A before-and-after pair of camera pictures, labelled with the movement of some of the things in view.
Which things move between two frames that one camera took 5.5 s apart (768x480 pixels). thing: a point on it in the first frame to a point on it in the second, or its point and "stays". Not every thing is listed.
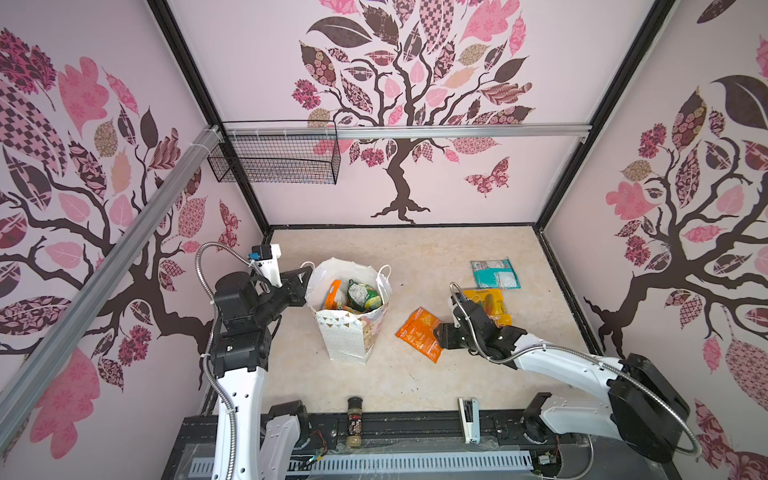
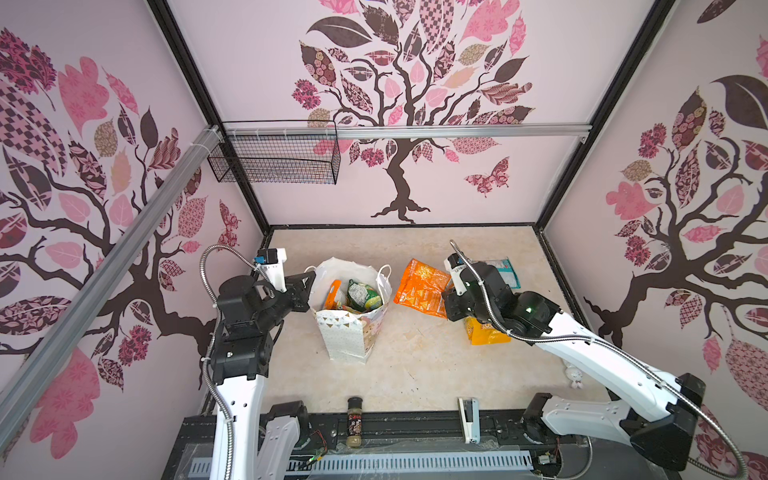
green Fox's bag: (363, 297) stays
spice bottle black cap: (354, 422) stays
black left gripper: (296, 287) stays
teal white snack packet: (498, 274) stays
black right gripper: (445, 335) to (452, 313)
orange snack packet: (419, 333) to (421, 287)
